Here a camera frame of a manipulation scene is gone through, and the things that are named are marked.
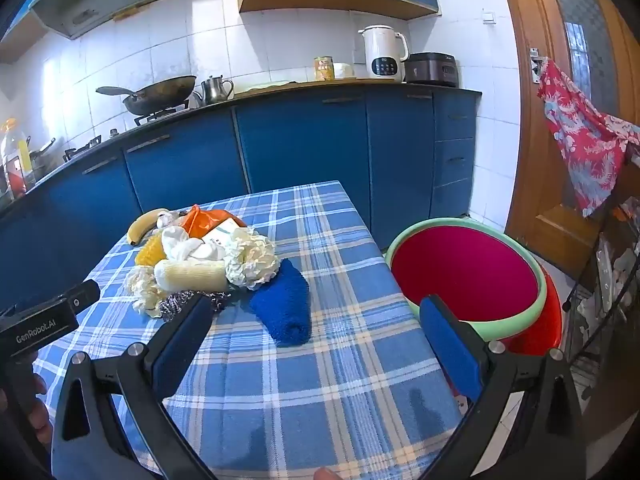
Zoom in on grey range hood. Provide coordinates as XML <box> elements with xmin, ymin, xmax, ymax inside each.
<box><xmin>27</xmin><ymin>0</ymin><xmax>193</xmax><ymax>41</ymax></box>

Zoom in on red plastic stool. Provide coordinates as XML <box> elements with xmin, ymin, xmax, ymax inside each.
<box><xmin>492</xmin><ymin>262</ymin><xmax>563</xmax><ymax>358</ymax></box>

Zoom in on blue base cabinets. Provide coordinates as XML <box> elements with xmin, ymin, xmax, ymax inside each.
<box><xmin>0</xmin><ymin>85</ymin><xmax>483</xmax><ymax>321</ymax></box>

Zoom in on pale yellow sponge cloth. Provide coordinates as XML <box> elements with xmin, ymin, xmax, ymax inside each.
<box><xmin>153</xmin><ymin>258</ymin><xmax>230</xmax><ymax>295</ymax></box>

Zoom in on gas stove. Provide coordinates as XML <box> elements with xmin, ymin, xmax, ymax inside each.
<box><xmin>62</xmin><ymin>102</ymin><xmax>191</xmax><ymax>161</ymax></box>

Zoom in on white crumpled cloth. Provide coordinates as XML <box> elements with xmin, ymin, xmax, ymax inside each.
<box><xmin>159</xmin><ymin>225</ymin><xmax>226</xmax><ymax>263</ymax></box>

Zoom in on yellow foam net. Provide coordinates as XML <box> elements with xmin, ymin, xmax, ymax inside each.
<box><xmin>135</xmin><ymin>236</ymin><xmax>166</xmax><ymax>267</ymax></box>

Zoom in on white electric kettle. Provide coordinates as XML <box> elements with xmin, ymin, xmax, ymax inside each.
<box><xmin>357</xmin><ymin>25</ymin><xmax>411</xmax><ymax>83</ymax></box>

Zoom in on green rimmed red basin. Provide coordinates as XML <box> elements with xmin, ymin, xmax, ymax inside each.
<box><xmin>384</xmin><ymin>217</ymin><xmax>548</xmax><ymax>342</ymax></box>

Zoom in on blue checked tablecloth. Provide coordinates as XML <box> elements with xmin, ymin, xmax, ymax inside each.
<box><xmin>32</xmin><ymin>181</ymin><xmax>463</xmax><ymax>480</ymax></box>

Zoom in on black wire rack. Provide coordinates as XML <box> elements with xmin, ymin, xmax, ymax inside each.
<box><xmin>562</xmin><ymin>195</ymin><xmax>640</xmax><ymax>401</ymax></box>

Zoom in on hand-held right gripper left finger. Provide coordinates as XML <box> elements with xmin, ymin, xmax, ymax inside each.
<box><xmin>50</xmin><ymin>294</ymin><xmax>221</xmax><ymax>480</ymax></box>

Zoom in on person's left hand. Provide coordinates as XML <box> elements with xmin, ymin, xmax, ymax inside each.
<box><xmin>27</xmin><ymin>374</ymin><xmax>55</xmax><ymax>446</ymax></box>

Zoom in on yellow banana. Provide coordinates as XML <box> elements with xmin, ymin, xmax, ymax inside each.
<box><xmin>126</xmin><ymin>208</ymin><xmax>171</xmax><ymax>247</ymax></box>

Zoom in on small white foam net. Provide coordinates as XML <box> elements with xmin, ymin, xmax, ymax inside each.
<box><xmin>125</xmin><ymin>266</ymin><xmax>166</xmax><ymax>318</ymax></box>

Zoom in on beige cutting board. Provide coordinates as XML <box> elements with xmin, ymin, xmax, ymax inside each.
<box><xmin>234</xmin><ymin>80</ymin><xmax>301</xmax><ymax>98</ymax></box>

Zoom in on orange plastic bag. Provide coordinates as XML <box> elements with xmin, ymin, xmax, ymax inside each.
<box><xmin>177</xmin><ymin>204</ymin><xmax>247</xmax><ymax>238</ymax></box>

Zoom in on wooden door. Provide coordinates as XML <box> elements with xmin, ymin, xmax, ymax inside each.
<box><xmin>492</xmin><ymin>0</ymin><xmax>640</xmax><ymax>291</ymax></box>

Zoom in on blue knitted cloth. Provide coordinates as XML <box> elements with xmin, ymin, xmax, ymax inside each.
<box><xmin>249</xmin><ymin>258</ymin><xmax>312</xmax><ymax>346</ymax></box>

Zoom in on steel wool scrubber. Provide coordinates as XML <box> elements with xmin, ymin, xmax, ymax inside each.
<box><xmin>159</xmin><ymin>289</ymin><xmax>233</xmax><ymax>321</ymax></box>

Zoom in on red floral cloth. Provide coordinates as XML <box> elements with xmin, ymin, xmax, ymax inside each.
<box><xmin>537</xmin><ymin>57</ymin><xmax>640</xmax><ymax>218</ymax></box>

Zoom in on steel teapot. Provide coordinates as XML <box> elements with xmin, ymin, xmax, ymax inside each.
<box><xmin>192</xmin><ymin>75</ymin><xmax>235</xmax><ymax>106</ymax></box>

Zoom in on cooking oil bottle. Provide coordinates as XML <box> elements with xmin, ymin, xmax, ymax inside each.
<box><xmin>0</xmin><ymin>117</ymin><xmax>31</xmax><ymax>196</ymax></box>

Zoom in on metal door latch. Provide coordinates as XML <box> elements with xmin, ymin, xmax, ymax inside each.
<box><xmin>530</xmin><ymin>47</ymin><xmax>551</xmax><ymax>85</ymax></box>

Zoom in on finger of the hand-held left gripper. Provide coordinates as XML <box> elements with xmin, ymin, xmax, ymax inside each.
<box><xmin>60</xmin><ymin>279</ymin><xmax>102</xmax><ymax>317</ymax></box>

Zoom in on black wok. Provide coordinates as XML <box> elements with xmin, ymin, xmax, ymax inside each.
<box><xmin>95</xmin><ymin>75</ymin><xmax>197</xmax><ymax>117</ymax></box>

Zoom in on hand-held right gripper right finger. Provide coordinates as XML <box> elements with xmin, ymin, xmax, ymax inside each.
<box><xmin>419</xmin><ymin>295</ymin><xmax>586</xmax><ymax>480</ymax></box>

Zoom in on black rice cooker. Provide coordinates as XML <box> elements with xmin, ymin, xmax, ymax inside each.
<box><xmin>404</xmin><ymin>52</ymin><xmax>459</xmax><ymax>87</ymax></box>

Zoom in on large white foam net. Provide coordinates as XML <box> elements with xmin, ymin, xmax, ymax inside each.
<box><xmin>223</xmin><ymin>227</ymin><xmax>280</xmax><ymax>291</ymax></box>

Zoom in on white paper card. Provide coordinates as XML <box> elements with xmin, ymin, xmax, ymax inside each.
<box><xmin>202</xmin><ymin>219</ymin><xmax>241</xmax><ymax>248</ymax></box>

